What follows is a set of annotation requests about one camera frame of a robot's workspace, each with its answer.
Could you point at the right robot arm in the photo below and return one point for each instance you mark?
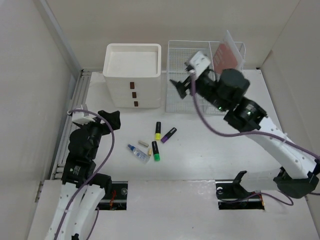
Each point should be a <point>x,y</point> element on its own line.
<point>299,167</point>

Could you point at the aluminium rail frame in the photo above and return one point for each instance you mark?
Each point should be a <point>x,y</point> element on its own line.
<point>79,96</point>

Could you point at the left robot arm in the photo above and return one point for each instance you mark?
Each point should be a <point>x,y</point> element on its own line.
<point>82,187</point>

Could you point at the clear spray bottle blue cap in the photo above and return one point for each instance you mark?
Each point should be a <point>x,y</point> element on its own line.
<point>143,157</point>

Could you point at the clear mesh document pouch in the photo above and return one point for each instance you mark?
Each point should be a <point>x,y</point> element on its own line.
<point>229,55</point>

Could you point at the yellow highlighter marker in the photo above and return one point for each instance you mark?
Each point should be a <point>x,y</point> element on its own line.
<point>158,128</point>

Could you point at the grey eraser stick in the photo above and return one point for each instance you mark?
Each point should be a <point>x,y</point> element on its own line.
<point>143,143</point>

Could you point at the purple highlighter marker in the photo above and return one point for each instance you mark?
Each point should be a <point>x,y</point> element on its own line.
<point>168,135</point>

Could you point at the green highlighter marker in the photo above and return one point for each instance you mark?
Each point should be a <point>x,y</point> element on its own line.
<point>155,150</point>

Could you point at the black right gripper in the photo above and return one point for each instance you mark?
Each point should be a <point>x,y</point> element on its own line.
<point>180,87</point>

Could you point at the white wire mesh file rack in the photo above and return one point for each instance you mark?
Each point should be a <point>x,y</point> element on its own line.
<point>179,51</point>

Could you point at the white drawer organizer body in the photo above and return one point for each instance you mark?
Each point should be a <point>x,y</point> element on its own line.
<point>134,60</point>

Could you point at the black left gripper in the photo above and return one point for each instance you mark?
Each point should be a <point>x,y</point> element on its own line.
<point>112,117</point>

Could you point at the white top drawer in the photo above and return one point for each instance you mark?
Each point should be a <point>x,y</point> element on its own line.
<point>132,83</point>

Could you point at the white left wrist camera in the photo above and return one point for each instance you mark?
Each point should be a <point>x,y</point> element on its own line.
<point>80,118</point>

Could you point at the white drawer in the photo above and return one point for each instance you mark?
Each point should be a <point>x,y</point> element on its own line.
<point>135,94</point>
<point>132,83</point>

